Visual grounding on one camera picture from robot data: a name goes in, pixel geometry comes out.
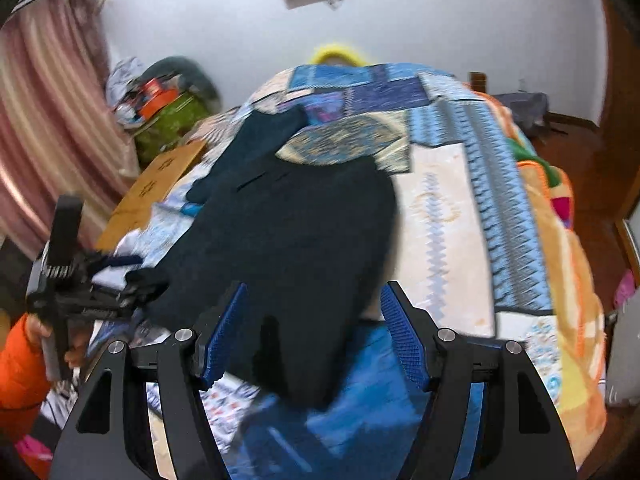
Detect dark navy pants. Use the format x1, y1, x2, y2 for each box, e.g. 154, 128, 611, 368
148, 106, 397, 408

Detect left hand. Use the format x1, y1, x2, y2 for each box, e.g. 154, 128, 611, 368
25, 314, 92, 368

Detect orange left sleeve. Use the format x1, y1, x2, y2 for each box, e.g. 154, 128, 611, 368
1, 314, 51, 443

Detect blue patchwork bedspread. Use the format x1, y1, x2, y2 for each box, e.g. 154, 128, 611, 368
116, 64, 551, 479

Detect green storage bin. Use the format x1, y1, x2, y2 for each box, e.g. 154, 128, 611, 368
132, 92, 209, 168

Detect pink striped curtain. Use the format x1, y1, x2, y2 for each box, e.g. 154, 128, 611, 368
1, 0, 139, 258

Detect orange box in bin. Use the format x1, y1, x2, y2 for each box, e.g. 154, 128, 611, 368
140, 78, 180, 120

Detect orange blanket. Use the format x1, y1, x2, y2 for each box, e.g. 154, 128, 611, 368
478, 92, 606, 466

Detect white cloth on bin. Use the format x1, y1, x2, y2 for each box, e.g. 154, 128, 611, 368
105, 56, 145, 108

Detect grey neck pillow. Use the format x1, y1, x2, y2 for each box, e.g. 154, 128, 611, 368
139, 56, 222, 114

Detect grey waste bin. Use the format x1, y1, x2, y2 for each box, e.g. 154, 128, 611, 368
494, 91, 549, 133

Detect yellow curved headboard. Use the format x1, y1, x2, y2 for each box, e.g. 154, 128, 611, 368
309, 44, 369, 67

